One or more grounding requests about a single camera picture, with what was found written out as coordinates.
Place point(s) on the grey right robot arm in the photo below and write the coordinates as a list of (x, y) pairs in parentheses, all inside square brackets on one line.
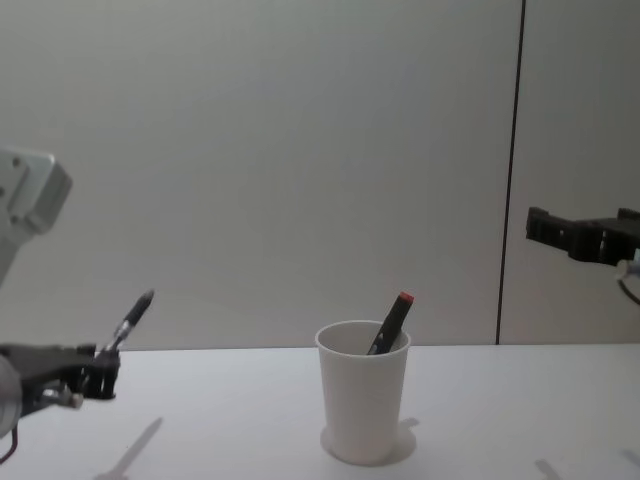
[(631, 272)]

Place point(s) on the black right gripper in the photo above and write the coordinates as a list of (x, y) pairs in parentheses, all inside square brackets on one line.
[(622, 237)]

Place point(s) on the black pen with silver collar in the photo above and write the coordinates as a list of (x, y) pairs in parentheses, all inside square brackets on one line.
[(131, 316)]

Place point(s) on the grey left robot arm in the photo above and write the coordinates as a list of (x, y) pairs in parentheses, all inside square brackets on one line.
[(31, 200)]

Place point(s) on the black marker with red cap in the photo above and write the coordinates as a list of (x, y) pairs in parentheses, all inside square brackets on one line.
[(392, 322)]

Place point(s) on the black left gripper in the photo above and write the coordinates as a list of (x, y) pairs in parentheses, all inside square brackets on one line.
[(35, 362)]

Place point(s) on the white paper cup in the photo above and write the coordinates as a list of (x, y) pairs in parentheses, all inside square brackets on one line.
[(361, 400)]

